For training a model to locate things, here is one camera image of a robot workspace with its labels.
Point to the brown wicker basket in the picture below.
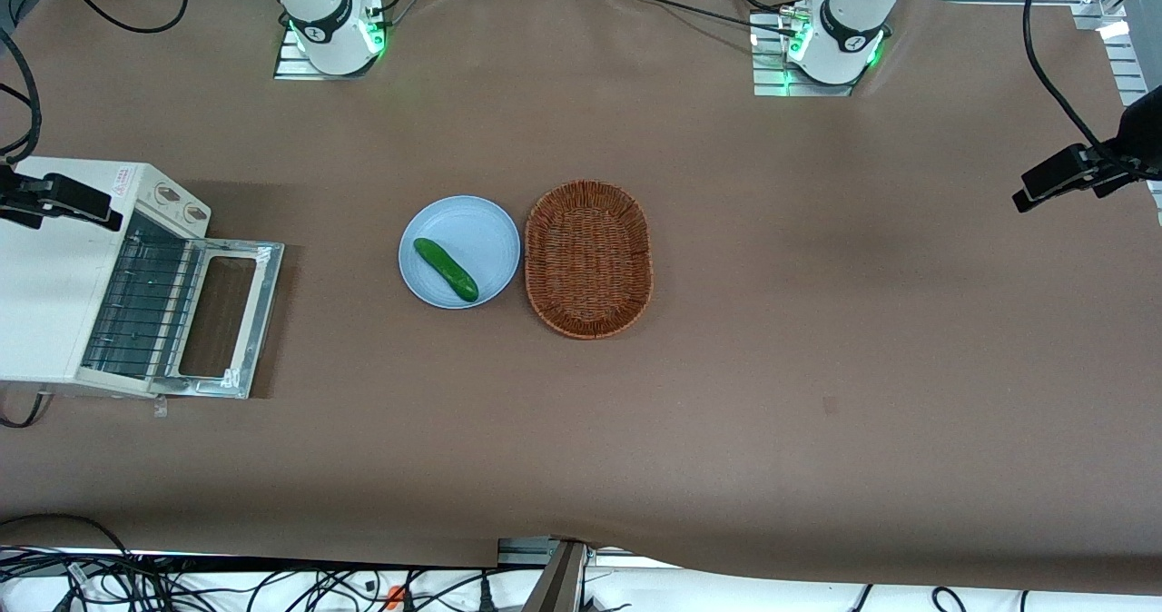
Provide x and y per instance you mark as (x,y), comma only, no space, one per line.
(588,258)

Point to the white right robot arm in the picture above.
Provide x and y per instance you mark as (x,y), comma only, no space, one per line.
(318,4)

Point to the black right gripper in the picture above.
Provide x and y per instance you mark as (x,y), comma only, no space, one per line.
(20,196)

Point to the slotted aluminium base plate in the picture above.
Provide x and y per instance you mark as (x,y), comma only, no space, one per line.
(767,76)
(290,69)

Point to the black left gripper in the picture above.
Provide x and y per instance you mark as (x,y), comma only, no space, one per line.
(1113,162)

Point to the clear plastic stopper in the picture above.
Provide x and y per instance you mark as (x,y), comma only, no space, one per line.
(161,405)

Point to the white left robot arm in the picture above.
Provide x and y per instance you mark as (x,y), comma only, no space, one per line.
(858,13)

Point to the brown table cloth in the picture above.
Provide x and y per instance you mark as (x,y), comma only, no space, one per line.
(817,321)

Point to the light blue plate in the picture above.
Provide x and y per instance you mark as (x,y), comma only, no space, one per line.
(472,231)

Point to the aluminium profile post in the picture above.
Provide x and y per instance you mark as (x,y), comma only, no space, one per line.
(561,580)

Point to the white toaster oven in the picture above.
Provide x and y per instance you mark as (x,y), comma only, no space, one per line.
(45,303)

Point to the aluminium frame rail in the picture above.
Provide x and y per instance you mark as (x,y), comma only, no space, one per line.
(1130,67)

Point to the green cucumber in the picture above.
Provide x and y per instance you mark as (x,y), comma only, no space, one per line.
(445,269)

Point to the round oven knob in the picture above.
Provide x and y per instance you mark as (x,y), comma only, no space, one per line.
(168,194)
(192,213)

